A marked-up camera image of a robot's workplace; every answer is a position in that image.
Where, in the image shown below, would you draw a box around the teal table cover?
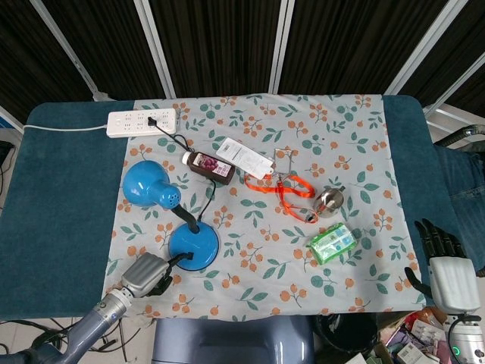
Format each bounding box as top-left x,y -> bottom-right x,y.
0,94 -> 436,320

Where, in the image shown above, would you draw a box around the blue gooseneck desk lamp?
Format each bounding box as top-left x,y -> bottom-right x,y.
121,159 -> 221,272

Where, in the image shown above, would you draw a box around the blue denim trousers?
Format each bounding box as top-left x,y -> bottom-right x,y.
431,147 -> 485,277

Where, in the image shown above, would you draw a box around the aluminium partition post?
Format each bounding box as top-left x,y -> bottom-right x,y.
30,0 -> 114,102
267,0 -> 296,96
382,0 -> 460,96
133,0 -> 177,99
423,52 -> 485,117

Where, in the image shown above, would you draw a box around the clear badge holder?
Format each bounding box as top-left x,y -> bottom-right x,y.
273,147 -> 294,179

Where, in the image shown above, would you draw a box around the white power strip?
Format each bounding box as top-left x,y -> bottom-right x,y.
107,108 -> 178,138

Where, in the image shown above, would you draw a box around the brown bottle with white cap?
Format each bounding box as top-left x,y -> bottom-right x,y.
181,150 -> 236,186

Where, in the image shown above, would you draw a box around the white power strip cord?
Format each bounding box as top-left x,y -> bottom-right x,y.
21,121 -> 110,133

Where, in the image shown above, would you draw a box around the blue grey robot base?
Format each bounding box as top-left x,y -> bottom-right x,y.
151,315 -> 315,364

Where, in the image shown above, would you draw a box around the black floor cable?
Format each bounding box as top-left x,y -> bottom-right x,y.
0,317 -> 152,357

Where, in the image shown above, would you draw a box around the floral fruit print tablecloth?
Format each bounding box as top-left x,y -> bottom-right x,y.
101,93 -> 427,322

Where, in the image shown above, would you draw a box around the white printed paper card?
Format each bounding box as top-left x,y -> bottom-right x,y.
218,136 -> 274,180

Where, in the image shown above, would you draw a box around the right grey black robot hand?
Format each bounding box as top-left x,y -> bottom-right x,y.
404,218 -> 482,315

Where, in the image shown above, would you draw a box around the stainless steel cup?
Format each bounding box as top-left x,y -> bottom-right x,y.
314,185 -> 346,219

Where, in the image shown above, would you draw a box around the black waste bin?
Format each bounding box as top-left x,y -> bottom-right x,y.
313,311 -> 380,364

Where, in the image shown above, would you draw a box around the black power plug with cable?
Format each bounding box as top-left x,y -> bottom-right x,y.
146,116 -> 217,225

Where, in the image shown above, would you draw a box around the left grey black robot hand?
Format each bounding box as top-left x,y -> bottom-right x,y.
120,252 -> 196,299

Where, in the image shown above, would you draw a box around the pile of small boxes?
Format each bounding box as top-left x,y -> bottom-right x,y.
373,306 -> 455,364

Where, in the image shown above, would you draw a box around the green wet wipes pack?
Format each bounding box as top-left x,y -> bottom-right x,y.
305,222 -> 361,265

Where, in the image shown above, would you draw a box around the orange lanyard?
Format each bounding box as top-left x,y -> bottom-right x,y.
244,172 -> 318,224

